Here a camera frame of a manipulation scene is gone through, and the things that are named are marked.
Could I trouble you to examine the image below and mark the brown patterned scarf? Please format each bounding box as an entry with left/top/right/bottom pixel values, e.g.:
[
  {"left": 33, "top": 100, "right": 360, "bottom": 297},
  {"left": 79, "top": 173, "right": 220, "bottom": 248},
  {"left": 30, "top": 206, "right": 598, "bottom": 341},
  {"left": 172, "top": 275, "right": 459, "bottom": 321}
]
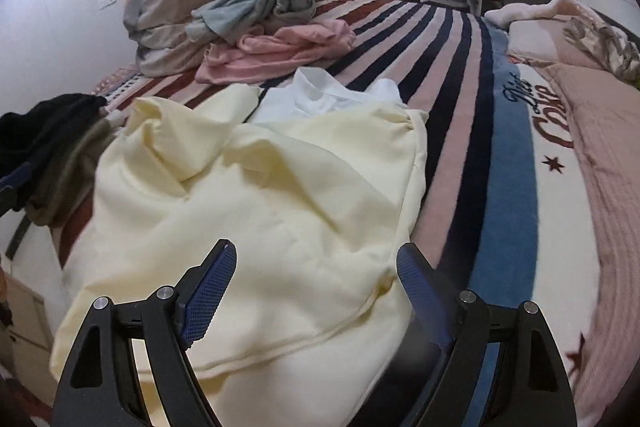
[{"left": 563, "top": 17, "right": 640, "bottom": 88}]

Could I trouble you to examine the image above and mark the white fluffy garment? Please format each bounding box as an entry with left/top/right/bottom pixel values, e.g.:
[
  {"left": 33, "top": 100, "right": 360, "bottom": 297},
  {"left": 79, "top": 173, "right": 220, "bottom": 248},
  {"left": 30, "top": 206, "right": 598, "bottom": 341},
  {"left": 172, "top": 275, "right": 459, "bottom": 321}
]
[{"left": 484, "top": 0, "right": 602, "bottom": 29}]

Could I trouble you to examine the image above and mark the grey green crumpled garment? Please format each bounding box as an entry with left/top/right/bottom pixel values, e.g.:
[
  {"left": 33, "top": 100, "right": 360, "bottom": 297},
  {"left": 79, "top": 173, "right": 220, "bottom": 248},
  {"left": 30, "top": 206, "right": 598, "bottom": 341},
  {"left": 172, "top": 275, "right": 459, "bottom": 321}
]
[{"left": 186, "top": 0, "right": 316, "bottom": 46}]

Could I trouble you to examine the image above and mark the cream hoodie white collar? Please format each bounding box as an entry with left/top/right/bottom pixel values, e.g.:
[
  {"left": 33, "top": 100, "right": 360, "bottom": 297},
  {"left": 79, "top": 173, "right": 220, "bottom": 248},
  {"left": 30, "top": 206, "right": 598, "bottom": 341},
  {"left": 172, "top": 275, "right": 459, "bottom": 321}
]
[{"left": 50, "top": 68, "right": 427, "bottom": 426}]

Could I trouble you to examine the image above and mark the dark brown clothes pile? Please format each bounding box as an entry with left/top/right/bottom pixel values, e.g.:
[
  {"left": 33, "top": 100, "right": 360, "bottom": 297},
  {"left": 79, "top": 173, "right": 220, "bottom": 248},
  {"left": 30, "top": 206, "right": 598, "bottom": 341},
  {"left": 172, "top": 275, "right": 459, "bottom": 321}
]
[{"left": 1, "top": 93, "right": 125, "bottom": 227}]

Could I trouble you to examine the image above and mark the striped fleece blanket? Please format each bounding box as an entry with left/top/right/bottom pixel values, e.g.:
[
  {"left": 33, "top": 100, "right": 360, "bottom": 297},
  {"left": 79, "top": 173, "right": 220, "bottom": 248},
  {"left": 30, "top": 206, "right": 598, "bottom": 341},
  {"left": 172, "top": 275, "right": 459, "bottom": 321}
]
[{"left": 49, "top": 0, "right": 601, "bottom": 427}]

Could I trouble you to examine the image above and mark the pink ribbed pillow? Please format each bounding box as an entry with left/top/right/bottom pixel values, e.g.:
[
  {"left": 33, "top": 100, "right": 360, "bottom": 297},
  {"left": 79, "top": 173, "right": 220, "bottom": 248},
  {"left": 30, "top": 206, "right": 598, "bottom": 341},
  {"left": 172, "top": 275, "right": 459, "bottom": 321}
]
[{"left": 508, "top": 15, "right": 639, "bottom": 426}]

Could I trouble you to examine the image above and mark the pink crumpled garment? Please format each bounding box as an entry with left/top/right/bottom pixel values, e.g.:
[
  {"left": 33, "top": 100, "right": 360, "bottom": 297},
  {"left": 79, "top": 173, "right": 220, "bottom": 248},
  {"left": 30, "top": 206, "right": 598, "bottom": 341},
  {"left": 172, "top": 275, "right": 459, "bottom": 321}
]
[{"left": 194, "top": 20, "right": 356, "bottom": 86}]

